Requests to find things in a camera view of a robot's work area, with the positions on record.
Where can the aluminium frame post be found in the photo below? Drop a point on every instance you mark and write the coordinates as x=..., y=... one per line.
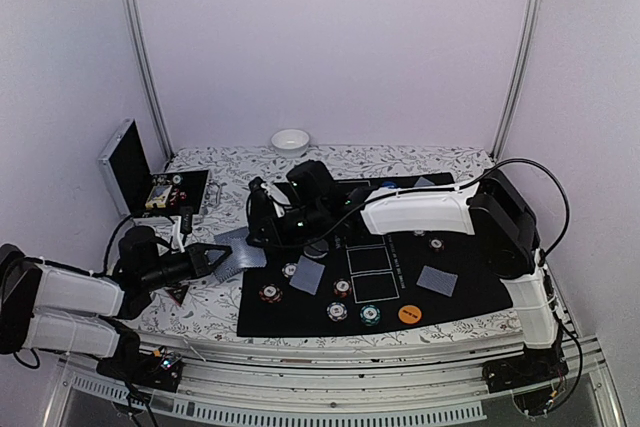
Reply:
x=531, y=14
x=133, y=18

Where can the clear dealer button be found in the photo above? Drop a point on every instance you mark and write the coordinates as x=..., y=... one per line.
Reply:
x=317, y=250

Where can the silver poker chip case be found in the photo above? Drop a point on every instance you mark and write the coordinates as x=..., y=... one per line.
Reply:
x=152, y=198

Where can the green chip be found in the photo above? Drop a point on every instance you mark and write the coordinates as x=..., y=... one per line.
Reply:
x=370, y=315

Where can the orange big blind button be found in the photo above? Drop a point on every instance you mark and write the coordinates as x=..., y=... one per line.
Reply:
x=409, y=314

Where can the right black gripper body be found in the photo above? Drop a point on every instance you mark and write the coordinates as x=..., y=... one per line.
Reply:
x=312, y=218

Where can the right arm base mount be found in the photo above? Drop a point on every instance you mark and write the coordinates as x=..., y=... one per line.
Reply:
x=560, y=365

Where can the left aluminium frame post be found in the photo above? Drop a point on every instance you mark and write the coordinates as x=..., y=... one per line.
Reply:
x=133, y=18

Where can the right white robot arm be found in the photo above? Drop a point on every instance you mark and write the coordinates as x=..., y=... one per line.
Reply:
x=489, y=208

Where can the face-down card small blind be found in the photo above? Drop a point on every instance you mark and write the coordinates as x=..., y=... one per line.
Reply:
x=423, y=182

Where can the black triangular marker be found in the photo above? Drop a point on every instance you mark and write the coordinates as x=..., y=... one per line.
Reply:
x=177, y=294

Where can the white chip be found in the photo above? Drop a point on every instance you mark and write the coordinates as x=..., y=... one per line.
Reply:
x=289, y=270
x=337, y=311

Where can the red chip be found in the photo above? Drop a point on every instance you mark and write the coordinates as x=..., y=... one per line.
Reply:
x=342, y=288
x=436, y=244
x=271, y=294

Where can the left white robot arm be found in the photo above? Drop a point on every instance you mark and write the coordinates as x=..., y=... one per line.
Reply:
x=46, y=305

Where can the right aluminium frame post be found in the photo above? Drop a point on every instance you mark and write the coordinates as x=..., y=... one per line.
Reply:
x=531, y=14

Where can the white ceramic bowl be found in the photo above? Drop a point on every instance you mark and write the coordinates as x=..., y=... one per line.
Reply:
x=290, y=143

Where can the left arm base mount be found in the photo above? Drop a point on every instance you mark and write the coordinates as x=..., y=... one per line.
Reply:
x=159, y=370

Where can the face-down card big blind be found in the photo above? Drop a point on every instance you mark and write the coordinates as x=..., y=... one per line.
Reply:
x=437, y=281

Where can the blue card deck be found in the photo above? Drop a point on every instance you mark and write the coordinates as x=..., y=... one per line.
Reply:
x=243, y=256

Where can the black poker mat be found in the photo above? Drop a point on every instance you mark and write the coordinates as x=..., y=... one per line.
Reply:
x=371, y=284

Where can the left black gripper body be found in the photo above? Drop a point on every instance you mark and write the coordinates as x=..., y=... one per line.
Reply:
x=158, y=276

